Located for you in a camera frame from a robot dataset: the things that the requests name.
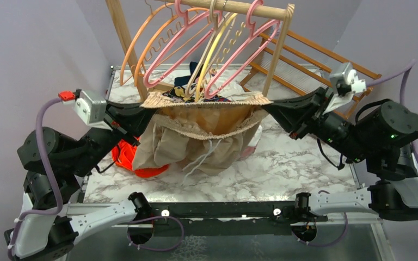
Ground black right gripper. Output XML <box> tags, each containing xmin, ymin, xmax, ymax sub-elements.
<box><xmin>262</xmin><ymin>86</ymin><xmax>373</xmax><ymax>164</ymax></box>

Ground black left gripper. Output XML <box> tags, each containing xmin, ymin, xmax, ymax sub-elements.
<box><xmin>68</xmin><ymin>97</ymin><xmax>161</xmax><ymax>177</ymax></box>

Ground orange mesh shorts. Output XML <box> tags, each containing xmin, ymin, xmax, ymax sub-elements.
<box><xmin>111</xmin><ymin>140</ymin><xmax>169</xmax><ymax>178</ymax></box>

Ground beige shorts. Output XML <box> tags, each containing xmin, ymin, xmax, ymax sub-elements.
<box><xmin>131</xmin><ymin>90</ymin><xmax>273</xmax><ymax>177</ymax></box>

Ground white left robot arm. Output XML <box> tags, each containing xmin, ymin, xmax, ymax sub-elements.
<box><xmin>4</xmin><ymin>98</ymin><xmax>156</xmax><ymax>260</ymax></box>

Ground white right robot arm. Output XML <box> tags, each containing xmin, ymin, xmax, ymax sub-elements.
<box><xmin>263</xmin><ymin>88</ymin><xmax>418</xmax><ymax>221</ymax></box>

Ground comic print shorts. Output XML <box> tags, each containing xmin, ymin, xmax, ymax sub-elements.
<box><xmin>162</xmin><ymin>86</ymin><xmax>230</xmax><ymax>103</ymax></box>

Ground right pink hanger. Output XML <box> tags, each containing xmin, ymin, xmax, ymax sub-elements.
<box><xmin>203</xmin><ymin>0</ymin><xmax>281</xmax><ymax>100</ymax></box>

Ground pink hanger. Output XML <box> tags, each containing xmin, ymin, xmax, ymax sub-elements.
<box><xmin>203</xmin><ymin>0</ymin><xmax>281</xmax><ymax>100</ymax></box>
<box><xmin>142</xmin><ymin>0</ymin><xmax>223</xmax><ymax>89</ymax></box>

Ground inner orange hanger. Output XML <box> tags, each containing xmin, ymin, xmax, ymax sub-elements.
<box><xmin>135</xmin><ymin>1</ymin><xmax>213</xmax><ymax>89</ymax></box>

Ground orange hanger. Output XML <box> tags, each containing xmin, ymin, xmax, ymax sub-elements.
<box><xmin>135</xmin><ymin>1</ymin><xmax>213</xmax><ymax>89</ymax></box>
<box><xmin>119</xmin><ymin>1</ymin><xmax>166</xmax><ymax>86</ymax></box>

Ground cream notched hanger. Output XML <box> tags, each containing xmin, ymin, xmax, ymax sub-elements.
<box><xmin>208</xmin><ymin>13</ymin><xmax>245</xmax><ymax>77</ymax></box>

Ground yellow hanger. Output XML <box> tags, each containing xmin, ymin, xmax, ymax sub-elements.
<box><xmin>186</xmin><ymin>13</ymin><xmax>238</xmax><ymax>102</ymax></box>

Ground outer orange hanger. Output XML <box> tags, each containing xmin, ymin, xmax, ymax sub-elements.
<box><xmin>119</xmin><ymin>1</ymin><xmax>166</xmax><ymax>86</ymax></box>

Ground left pink hanger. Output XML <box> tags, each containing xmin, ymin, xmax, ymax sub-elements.
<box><xmin>142</xmin><ymin>0</ymin><xmax>223</xmax><ymax>89</ymax></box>

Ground beige hanger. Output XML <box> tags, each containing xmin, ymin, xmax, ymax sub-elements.
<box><xmin>185</xmin><ymin>0</ymin><xmax>224</xmax><ymax>97</ymax></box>

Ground orange wooden slatted shelf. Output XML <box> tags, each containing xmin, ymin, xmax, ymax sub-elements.
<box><xmin>239</xmin><ymin>30</ymin><xmax>382</xmax><ymax>119</ymax></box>

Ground white garment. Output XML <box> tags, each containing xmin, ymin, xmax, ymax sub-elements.
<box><xmin>204</xmin><ymin>82</ymin><xmax>267</xmax><ymax>149</ymax></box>

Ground dark navy garment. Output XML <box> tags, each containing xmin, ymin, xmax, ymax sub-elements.
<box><xmin>171</xmin><ymin>61</ymin><xmax>202</xmax><ymax>90</ymax></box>

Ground wooden clothes rack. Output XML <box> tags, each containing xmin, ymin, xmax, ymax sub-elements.
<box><xmin>106</xmin><ymin>1</ymin><xmax>294</xmax><ymax>100</ymax></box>

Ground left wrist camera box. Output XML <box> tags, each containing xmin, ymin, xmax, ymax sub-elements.
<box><xmin>73</xmin><ymin>90</ymin><xmax>112</xmax><ymax>130</ymax></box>

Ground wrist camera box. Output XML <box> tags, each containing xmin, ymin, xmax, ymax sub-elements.
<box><xmin>323</xmin><ymin>62</ymin><xmax>367</xmax><ymax>114</ymax></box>
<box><xmin>73</xmin><ymin>90</ymin><xmax>112</xmax><ymax>130</ymax></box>

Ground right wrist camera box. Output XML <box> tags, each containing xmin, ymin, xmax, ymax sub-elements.
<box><xmin>323</xmin><ymin>62</ymin><xmax>367</xmax><ymax>114</ymax></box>

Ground black mounting rail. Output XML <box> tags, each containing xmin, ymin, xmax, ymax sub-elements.
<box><xmin>126</xmin><ymin>193</ymin><xmax>328</xmax><ymax>248</ymax></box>

